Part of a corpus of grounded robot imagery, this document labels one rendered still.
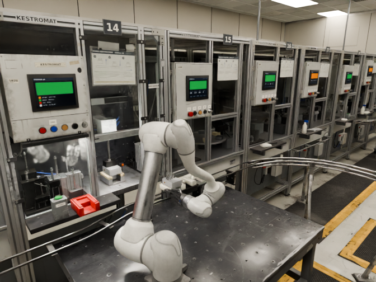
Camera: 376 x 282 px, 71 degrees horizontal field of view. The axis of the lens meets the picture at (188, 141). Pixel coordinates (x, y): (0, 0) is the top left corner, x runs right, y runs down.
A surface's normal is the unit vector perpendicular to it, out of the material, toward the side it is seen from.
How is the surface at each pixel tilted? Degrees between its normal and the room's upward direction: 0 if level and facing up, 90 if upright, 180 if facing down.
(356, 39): 90
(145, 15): 90
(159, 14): 90
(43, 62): 90
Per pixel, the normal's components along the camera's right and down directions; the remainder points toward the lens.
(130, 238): -0.40, -0.23
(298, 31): -0.75, 0.18
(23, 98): 0.66, 0.19
